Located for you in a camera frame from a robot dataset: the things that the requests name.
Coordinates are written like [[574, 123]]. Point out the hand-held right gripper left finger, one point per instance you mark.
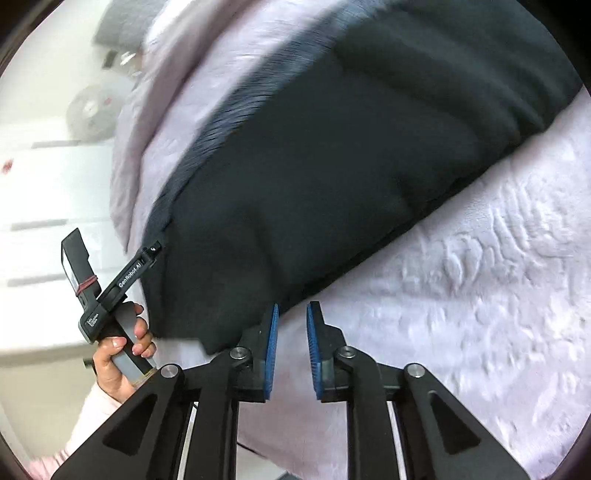
[[270, 355]]

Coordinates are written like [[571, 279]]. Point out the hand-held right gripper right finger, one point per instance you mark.
[[313, 355]]

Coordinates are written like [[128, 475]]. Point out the black pants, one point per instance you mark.
[[323, 161]]

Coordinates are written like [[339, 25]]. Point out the person's left forearm pink sleeve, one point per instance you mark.
[[78, 434]]

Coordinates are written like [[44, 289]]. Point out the person's left hand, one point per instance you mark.
[[108, 369]]

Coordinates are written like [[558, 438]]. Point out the white drawer cabinet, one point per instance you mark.
[[46, 194]]

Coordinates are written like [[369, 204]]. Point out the lavender embossed blanket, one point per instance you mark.
[[485, 277]]

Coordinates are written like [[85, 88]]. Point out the grey round fan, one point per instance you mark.
[[92, 113]]

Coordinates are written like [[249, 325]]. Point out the grey cloth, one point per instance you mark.
[[120, 23]]

